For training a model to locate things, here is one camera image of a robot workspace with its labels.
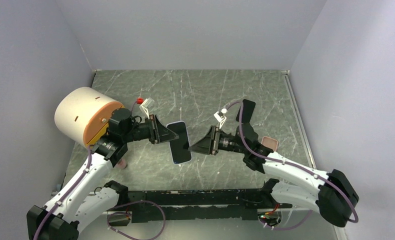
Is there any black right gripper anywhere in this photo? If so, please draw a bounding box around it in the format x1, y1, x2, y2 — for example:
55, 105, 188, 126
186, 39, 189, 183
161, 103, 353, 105
188, 125, 248, 155

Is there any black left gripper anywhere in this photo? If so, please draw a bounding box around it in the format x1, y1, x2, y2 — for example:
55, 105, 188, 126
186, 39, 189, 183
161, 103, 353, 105
122, 114, 179, 145

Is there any blue smartphone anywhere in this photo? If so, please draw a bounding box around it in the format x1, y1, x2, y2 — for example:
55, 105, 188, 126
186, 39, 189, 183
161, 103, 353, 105
166, 120, 193, 166

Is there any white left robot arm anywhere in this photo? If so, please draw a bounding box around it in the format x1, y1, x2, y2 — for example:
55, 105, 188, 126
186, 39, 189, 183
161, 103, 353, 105
26, 108, 179, 240

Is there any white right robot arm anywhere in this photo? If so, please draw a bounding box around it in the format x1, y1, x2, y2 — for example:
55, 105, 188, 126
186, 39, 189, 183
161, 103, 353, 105
188, 123, 359, 228

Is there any black phone case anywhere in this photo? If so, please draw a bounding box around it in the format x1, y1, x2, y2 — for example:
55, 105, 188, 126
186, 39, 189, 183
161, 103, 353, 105
241, 99, 256, 124

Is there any pink phone case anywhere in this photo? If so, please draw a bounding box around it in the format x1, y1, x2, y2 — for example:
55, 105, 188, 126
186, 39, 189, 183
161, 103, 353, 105
261, 136, 279, 152

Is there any pink capped small bottle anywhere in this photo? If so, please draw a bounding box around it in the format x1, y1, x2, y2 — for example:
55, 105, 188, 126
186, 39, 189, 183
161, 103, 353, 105
116, 159, 128, 169

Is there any beige and orange cylinder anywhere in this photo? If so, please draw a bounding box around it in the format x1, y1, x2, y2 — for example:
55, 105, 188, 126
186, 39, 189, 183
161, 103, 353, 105
54, 87, 124, 148

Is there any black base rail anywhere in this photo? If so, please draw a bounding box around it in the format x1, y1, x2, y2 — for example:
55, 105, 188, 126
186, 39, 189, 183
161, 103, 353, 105
109, 188, 291, 223

